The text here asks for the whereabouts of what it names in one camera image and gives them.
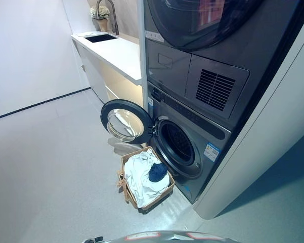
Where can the woven wicker laundry basket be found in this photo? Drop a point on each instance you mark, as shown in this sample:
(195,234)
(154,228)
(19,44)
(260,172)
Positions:
(127,188)

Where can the potted white flowers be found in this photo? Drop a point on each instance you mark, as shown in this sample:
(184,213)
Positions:
(101,15)

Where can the white laundry counter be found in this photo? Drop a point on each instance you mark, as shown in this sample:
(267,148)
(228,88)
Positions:
(116,54)

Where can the white clothes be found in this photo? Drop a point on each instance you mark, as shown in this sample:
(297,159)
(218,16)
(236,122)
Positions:
(136,174)

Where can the grey stacked dryer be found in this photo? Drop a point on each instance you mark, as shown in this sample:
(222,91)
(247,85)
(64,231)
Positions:
(177,63)

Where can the round washing machine door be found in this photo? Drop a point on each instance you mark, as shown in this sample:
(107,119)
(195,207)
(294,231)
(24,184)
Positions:
(108,114)

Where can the brushed metal faucet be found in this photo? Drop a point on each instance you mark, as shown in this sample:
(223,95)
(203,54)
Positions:
(114,22)

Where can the black undermount sink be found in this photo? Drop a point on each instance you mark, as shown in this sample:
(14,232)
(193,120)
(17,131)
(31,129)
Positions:
(101,38)

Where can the white energy label sticker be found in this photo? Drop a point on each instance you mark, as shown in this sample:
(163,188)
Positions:
(211,151)

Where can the grey front-load washing machine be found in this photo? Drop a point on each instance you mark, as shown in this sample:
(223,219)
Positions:
(207,141)

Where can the dark blue garment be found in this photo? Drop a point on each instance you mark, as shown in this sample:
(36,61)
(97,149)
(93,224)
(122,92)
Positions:
(157,172)

